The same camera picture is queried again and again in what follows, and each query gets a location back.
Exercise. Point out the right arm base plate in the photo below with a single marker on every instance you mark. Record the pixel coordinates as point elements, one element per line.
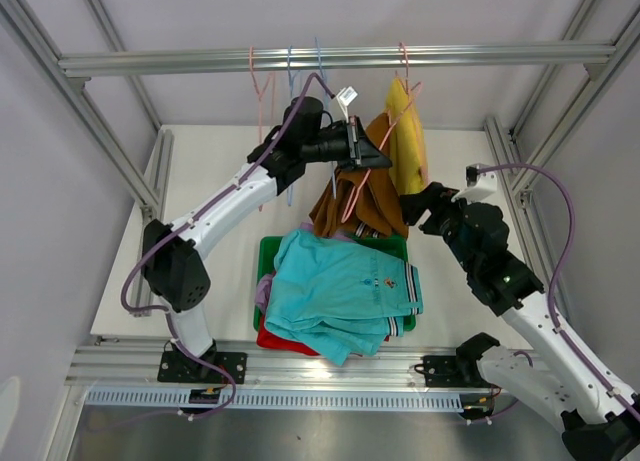
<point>443,371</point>

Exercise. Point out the aluminium front frame rail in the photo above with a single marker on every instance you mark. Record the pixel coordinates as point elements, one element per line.
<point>135,362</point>

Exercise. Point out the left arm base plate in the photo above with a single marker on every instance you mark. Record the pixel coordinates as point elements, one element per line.
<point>175,367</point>

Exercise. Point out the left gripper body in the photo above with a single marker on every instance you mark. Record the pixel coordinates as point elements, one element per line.
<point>340,146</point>

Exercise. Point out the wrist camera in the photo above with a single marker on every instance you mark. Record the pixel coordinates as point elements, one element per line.
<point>344,99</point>
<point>480,184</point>

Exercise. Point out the white slotted cable duct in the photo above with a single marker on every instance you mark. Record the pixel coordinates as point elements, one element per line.
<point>277,399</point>

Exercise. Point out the red trousers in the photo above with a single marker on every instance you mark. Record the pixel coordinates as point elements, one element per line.
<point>285,343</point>

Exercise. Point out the pink hanger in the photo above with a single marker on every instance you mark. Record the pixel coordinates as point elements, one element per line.
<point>260,91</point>
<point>365,181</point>
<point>405,66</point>

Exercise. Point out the aluminium frame posts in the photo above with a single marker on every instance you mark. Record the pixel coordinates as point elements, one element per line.
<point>581,218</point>
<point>72,153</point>

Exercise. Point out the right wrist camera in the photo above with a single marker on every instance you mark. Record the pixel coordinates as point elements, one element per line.
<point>480,184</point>

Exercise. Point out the blue hanger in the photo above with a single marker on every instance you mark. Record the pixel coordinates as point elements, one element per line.
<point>326,101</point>
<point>291,78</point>

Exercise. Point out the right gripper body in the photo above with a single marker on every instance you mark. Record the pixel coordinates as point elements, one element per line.
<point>446,219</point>

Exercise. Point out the aluminium right frame posts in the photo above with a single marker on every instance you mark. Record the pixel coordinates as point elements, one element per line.
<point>581,218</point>

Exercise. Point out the teal trousers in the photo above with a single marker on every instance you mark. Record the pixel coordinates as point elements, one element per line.
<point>339,298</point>

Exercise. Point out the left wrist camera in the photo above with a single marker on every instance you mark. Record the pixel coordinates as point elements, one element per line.
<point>344,99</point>

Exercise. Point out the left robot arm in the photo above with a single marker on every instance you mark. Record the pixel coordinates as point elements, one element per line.
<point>174,254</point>

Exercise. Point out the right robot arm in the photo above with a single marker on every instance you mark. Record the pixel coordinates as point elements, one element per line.
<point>594,411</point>

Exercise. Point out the aluminium hanging rail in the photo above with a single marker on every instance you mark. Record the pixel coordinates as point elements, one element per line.
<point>147,63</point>

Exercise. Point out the brown trousers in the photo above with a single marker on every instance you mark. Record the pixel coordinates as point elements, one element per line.
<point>377,212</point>

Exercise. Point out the purple trousers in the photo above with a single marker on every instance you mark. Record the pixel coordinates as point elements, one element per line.
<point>263,288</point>

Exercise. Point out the aluminium left frame posts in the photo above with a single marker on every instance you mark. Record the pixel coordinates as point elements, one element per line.
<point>72,153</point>

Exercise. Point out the yellow trousers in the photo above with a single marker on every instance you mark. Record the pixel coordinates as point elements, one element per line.
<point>389,105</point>

